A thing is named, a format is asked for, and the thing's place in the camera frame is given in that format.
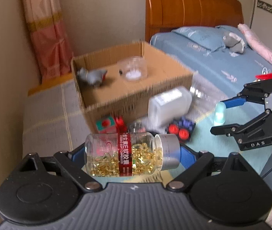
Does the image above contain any clear capsule bottle silver cap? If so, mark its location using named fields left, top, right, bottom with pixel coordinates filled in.
left=85, top=132, right=181, bottom=177

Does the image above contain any grey mouse figurine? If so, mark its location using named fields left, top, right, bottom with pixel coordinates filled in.
left=77, top=67, right=107, bottom=87

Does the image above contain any clear round plastic jar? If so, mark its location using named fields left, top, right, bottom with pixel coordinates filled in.
left=117, top=56, right=148, bottom=81

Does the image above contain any blue floral bedsheet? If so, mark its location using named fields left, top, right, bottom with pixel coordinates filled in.
left=150, top=25, right=272, bottom=97

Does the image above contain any clear tall plastic jar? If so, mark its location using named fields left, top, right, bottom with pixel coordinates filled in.
left=189, top=72, right=228, bottom=114

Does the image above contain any checked blanket happy every day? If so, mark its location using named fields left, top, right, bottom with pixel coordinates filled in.
left=23, top=80, right=272, bottom=186

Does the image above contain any white translucent plastic container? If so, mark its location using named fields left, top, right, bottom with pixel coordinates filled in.
left=148, top=86, right=193, bottom=127

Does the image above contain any grey plush toy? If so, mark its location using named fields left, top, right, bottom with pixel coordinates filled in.
left=223, top=31, right=246, bottom=53

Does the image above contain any pink rolled blanket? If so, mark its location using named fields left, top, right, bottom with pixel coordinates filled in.
left=237, top=23, right=272, bottom=65

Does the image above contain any blue floral pillow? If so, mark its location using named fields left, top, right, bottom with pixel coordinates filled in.
left=172, top=26, right=226, bottom=51

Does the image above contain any brown cardboard box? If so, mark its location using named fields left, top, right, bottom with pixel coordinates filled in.
left=71, top=42, right=193, bottom=133

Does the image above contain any pink curtain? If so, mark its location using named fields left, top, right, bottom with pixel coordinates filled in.
left=23, top=0, right=73, bottom=81

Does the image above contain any wooden headboard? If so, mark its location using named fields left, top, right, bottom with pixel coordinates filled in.
left=145, top=0, right=244, bottom=42

